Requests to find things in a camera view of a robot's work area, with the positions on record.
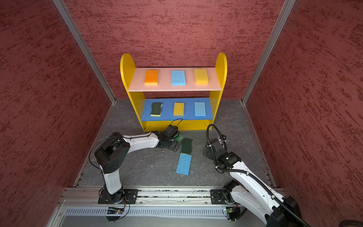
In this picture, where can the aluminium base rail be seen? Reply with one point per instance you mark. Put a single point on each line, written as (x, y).
(145, 196)

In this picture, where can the aluminium corner post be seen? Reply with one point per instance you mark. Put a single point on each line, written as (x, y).
(280, 22)
(67, 18)

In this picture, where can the perforated metal vent strip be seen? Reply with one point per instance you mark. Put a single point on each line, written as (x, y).
(215, 212)

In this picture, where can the bright green yellow sponge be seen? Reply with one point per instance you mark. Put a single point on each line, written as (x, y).
(180, 136)

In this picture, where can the yellow sponge front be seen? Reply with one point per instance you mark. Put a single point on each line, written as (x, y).
(178, 109)

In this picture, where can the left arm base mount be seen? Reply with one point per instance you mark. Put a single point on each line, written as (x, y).
(123, 196)

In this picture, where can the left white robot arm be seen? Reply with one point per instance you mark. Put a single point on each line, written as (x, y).
(113, 151)

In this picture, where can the left aluminium corner post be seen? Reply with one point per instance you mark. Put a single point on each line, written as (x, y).
(67, 18)

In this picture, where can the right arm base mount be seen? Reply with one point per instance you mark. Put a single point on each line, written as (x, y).
(223, 196)

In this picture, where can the right aluminium corner post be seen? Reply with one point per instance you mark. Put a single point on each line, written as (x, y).
(280, 22)

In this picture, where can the blue sponge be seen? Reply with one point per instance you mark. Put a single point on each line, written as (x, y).
(184, 164)
(178, 78)
(200, 109)

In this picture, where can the yellow wooden two-tier shelf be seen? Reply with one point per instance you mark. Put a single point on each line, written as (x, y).
(142, 96)

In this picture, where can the orange sponge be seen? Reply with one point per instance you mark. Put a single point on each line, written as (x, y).
(151, 78)

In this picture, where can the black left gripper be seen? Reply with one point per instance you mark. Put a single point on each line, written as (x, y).
(174, 147)

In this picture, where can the dark green wavy sponge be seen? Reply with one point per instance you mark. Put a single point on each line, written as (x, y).
(156, 109)
(186, 144)

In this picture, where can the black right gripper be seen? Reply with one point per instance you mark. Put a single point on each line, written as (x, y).
(205, 151)

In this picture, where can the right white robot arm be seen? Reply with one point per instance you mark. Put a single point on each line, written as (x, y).
(246, 189)

